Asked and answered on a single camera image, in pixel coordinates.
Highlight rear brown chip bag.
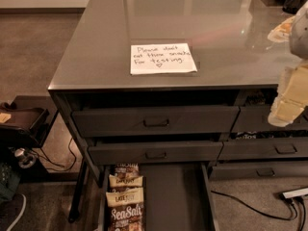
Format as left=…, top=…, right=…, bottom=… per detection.
left=115, top=164, right=140, bottom=178

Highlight round metal object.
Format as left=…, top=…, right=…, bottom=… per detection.
left=14, top=148, right=37, bottom=168

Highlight white cable on floor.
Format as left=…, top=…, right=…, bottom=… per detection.
left=6, top=193, right=28, bottom=231

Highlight white handwritten paper note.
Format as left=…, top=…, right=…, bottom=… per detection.
left=130, top=43, right=197, bottom=75

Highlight grey drawer cabinet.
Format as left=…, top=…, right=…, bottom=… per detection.
left=47, top=0, right=308, bottom=223

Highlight bottom right drawer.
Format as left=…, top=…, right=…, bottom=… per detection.
left=210, top=161, right=308, bottom=180

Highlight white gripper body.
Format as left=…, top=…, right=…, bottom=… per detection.
left=268, top=63, right=308, bottom=127

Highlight top right drawer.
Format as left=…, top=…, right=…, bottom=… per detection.
left=232, top=105, right=308, bottom=132

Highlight silver power strip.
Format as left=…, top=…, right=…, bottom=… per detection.
left=279, top=188, right=308, bottom=199

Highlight middle right drawer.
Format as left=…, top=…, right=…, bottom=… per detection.
left=218, top=138, right=308, bottom=161

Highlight dark bag on floor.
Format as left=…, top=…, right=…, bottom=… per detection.
left=0, top=162, right=20, bottom=202

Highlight front brown sea salt chip bag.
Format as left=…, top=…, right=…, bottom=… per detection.
left=106, top=188, right=145, bottom=231

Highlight top left drawer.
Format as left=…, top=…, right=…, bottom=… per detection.
left=72, top=106, right=239, bottom=138

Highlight middle brown chip bag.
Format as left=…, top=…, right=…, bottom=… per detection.
left=109, top=175, right=143, bottom=193

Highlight black cable under side table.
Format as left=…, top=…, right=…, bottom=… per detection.
left=30, top=136, right=78, bottom=173

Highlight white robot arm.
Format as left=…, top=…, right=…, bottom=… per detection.
left=268, top=2, right=308, bottom=127

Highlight open bottom left drawer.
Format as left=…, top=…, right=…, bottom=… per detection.
left=97, top=163, right=220, bottom=231

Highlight middle left drawer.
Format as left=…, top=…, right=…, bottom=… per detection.
left=89, top=141, right=222, bottom=166

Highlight black cable on floor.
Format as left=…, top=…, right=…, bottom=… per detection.
left=211, top=190, right=298, bottom=221

